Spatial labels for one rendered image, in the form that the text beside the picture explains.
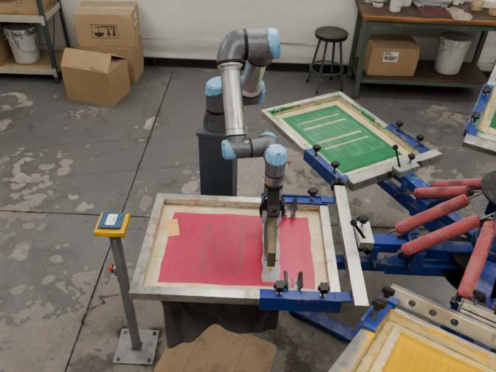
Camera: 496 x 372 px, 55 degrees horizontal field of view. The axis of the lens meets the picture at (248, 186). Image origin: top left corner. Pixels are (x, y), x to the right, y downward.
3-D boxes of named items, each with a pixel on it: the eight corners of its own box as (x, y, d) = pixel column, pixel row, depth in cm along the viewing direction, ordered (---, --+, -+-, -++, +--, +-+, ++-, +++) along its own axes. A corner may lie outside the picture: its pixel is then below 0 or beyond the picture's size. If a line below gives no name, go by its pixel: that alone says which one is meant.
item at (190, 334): (170, 350, 211) (162, 286, 184) (170, 342, 213) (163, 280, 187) (274, 354, 210) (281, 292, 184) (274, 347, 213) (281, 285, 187)
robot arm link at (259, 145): (248, 131, 184) (254, 147, 176) (277, 129, 186) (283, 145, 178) (247, 148, 189) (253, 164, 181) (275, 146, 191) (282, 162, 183)
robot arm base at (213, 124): (206, 115, 238) (205, 97, 232) (236, 118, 236) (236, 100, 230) (199, 131, 226) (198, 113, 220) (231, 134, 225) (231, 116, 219)
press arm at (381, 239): (354, 251, 196) (356, 243, 193) (352, 240, 201) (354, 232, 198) (396, 253, 196) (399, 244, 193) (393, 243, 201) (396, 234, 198)
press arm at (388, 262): (195, 266, 205) (194, 256, 201) (196, 255, 210) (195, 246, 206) (485, 278, 204) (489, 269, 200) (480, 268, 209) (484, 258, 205)
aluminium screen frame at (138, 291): (130, 299, 179) (128, 292, 177) (158, 198, 225) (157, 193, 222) (340, 308, 178) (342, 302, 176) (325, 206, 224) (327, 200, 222)
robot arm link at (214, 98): (204, 101, 229) (203, 74, 220) (232, 99, 231) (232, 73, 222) (207, 114, 220) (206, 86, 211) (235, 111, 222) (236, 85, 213)
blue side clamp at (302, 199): (260, 210, 222) (261, 199, 218) (260, 204, 226) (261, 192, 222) (325, 213, 222) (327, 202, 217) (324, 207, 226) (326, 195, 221)
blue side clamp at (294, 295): (258, 309, 178) (260, 297, 174) (259, 299, 182) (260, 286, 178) (339, 313, 178) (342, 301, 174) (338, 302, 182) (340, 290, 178)
